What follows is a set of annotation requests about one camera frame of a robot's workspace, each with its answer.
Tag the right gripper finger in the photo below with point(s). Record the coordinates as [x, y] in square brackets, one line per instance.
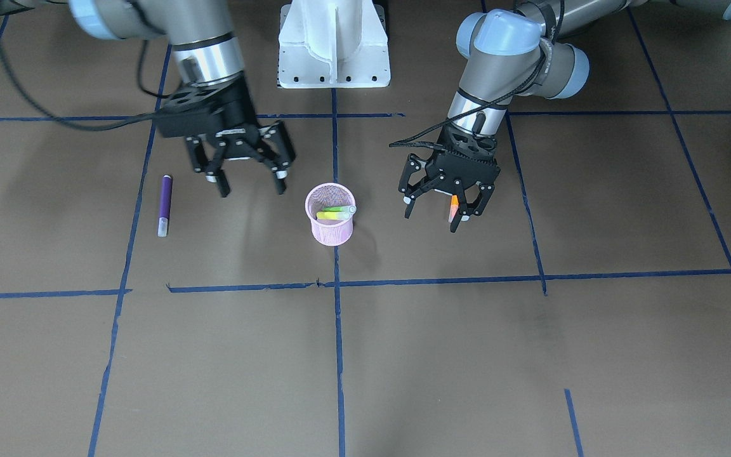
[212, 168]
[275, 147]

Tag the white pillar with base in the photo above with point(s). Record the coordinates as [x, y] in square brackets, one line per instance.
[334, 44]

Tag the orange highlighter pen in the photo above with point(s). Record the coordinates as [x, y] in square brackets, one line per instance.
[453, 208]

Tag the purple highlighter pen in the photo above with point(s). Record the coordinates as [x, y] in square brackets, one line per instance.
[165, 195]

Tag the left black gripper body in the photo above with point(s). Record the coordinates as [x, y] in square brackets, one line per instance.
[456, 179]

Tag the pink mesh pen holder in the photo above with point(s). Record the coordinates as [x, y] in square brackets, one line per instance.
[329, 233]

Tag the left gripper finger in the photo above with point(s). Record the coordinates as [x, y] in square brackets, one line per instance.
[420, 176]
[474, 208]

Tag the green highlighter pen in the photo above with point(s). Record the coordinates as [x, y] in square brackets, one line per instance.
[351, 209]

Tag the yellow highlighter pen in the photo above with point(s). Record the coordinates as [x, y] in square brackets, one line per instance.
[333, 216]

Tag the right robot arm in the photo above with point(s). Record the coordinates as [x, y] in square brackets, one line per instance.
[200, 33]

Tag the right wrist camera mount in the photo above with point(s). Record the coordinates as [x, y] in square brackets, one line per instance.
[190, 111]

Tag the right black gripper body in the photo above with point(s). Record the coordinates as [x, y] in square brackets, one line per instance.
[237, 109]

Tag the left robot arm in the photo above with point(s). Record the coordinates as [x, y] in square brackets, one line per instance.
[508, 53]

